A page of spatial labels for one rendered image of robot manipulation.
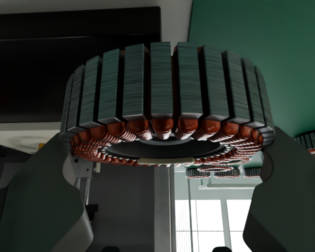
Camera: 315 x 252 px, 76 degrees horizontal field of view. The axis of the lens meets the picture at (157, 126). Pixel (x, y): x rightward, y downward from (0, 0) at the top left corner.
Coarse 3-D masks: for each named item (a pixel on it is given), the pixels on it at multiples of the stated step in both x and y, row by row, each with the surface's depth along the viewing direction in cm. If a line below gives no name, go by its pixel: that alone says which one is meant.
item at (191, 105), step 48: (144, 48) 7; (192, 48) 7; (96, 96) 7; (144, 96) 7; (192, 96) 7; (240, 96) 7; (96, 144) 8; (144, 144) 15; (192, 144) 14; (240, 144) 9
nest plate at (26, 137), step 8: (0, 128) 27; (8, 128) 27; (16, 128) 26; (24, 128) 26; (32, 128) 26; (40, 128) 26; (48, 128) 26; (56, 128) 26; (0, 136) 29; (8, 136) 29; (16, 136) 29; (24, 136) 29; (32, 136) 29; (40, 136) 29; (48, 136) 29; (0, 144) 33; (8, 144) 33; (16, 144) 33; (24, 144) 33; (32, 144) 33; (32, 152) 39
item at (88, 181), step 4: (76, 180) 45; (80, 180) 45; (88, 180) 45; (76, 184) 45; (80, 184) 45; (88, 184) 45; (88, 188) 45; (88, 192) 44; (84, 196) 44; (88, 196) 44; (84, 200) 44; (88, 200) 44; (84, 204) 43; (88, 204) 44; (92, 204) 44; (96, 204) 47; (88, 208) 42; (92, 208) 44; (96, 208) 47; (88, 212) 42; (92, 212) 44
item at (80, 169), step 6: (72, 156) 45; (72, 162) 44; (78, 162) 44; (84, 162) 44; (90, 162) 44; (78, 168) 44; (84, 168) 44; (90, 168) 44; (78, 174) 44; (84, 174) 43; (90, 174) 43; (96, 174) 46
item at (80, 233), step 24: (48, 144) 11; (24, 168) 9; (48, 168) 9; (72, 168) 10; (24, 192) 8; (48, 192) 8; (72, 192) 8; (24, 216) 7; (48, 216) 7; (72, 216) 7; (0, 240) 6; (24, 240) 6; (48, 240) 6; (72, 240) 7
